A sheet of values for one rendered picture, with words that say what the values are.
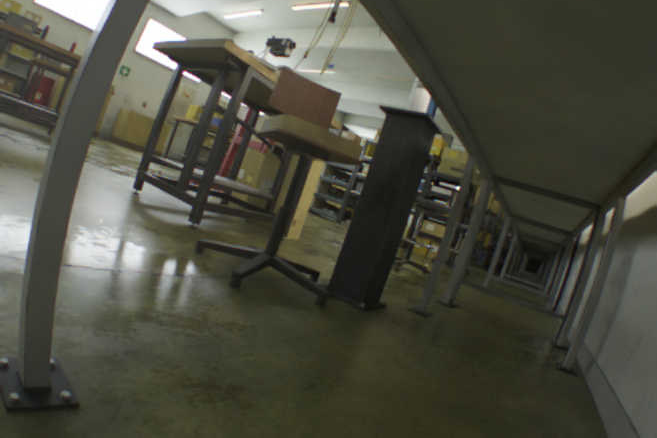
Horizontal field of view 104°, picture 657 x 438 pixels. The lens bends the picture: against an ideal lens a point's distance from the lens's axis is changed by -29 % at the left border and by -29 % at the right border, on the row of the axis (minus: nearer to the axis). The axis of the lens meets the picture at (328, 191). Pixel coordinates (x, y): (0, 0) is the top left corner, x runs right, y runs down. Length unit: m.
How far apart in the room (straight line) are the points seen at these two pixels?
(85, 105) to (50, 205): 0.12
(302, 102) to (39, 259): 1.48
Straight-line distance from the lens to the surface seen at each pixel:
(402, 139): 1.55
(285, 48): 2.39
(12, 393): 0.56
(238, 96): 1.97
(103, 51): 0.45
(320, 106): 1.77
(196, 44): 2.07
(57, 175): 0.45
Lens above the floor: 0.38
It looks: 1 degrees up
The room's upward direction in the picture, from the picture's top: 19 degrees clockwise
